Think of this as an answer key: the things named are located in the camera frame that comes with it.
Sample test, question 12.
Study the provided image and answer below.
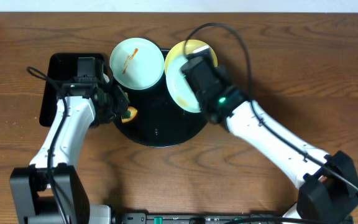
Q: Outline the orange green sponge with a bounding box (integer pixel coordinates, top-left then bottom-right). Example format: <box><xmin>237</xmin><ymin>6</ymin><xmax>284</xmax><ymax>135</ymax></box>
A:
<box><xmin>121</xmin><ymin>106</ymin><xmax>137</xmax><ymax>123</ymax></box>

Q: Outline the light green plate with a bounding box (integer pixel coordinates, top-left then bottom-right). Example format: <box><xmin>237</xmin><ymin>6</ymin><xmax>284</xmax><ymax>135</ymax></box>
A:
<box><xmin>109</xmin><ymin>38</ymin><xmax>165</xmax><ymax>90</ymax></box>
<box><xmin>166</xmin><ymin>55</ymin><xmax>201</xmax><ymax>113</ymax></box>

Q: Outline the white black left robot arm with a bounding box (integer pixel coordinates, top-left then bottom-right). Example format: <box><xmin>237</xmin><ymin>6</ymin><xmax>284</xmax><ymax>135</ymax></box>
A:
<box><xmin>10</xmin><ymin>83</ymin><xmax>129</xmax><ymax>223</ymax></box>

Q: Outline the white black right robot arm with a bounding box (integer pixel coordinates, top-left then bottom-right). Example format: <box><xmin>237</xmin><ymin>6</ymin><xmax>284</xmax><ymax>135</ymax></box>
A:
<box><xmin>196</xmin><ymin>67</ymin><xmax>358</xmax><ymax>223</ymax></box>

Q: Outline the round black tray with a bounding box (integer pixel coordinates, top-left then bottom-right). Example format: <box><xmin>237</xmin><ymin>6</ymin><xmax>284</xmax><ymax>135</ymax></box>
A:
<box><xmin>112</xmin><ymin>49</ymin><xmax>213</xmax><ymax>148</ymax></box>

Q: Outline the rectangular black tray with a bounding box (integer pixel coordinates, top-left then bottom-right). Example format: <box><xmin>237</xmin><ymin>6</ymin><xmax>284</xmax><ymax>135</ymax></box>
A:
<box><xmin>39</xmin><ymin>53</ymin><xmax>107</xmax><ymax>127</ymax></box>

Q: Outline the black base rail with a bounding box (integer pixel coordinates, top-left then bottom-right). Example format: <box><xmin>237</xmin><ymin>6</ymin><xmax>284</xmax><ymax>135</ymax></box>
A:
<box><xmin>116</xmin><ymin>212</ymin><xmax>277</xmax><ymax>224</ymax></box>

